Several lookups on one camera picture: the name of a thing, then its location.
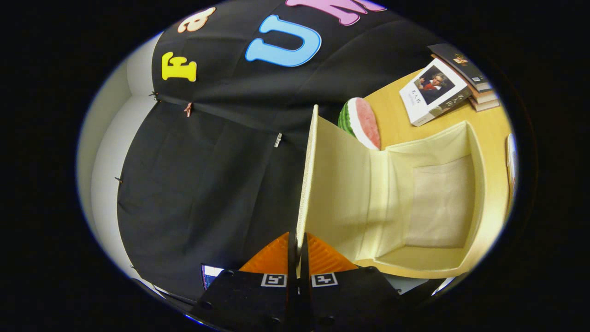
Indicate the glowing screen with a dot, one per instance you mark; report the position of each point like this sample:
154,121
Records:
209,272

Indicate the white portrait cover book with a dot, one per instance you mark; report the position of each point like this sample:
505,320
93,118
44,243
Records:
433,90

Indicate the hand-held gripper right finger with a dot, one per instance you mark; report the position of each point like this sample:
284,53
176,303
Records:
345,299

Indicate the beige fabric storage box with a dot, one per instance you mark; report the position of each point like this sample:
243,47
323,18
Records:
345,193

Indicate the white striped canvas shoe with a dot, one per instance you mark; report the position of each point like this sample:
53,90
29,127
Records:
510,157

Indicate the small black clip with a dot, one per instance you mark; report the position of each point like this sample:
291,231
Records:
155,96

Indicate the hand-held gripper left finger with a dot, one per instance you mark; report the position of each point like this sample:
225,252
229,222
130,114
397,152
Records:
258,299

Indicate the black backdrop cloth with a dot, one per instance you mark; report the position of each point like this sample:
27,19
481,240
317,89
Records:
207,184

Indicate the thin brown book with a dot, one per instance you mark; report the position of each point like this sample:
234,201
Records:
486,105

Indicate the watermelon slice plush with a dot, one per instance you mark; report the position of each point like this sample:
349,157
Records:
362,122

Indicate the silver clip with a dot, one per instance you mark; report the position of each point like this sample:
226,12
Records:
278,139

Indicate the thick brown book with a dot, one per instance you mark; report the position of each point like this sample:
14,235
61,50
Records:
486,95

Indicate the pink clip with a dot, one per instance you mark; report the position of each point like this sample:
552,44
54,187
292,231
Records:
188,109

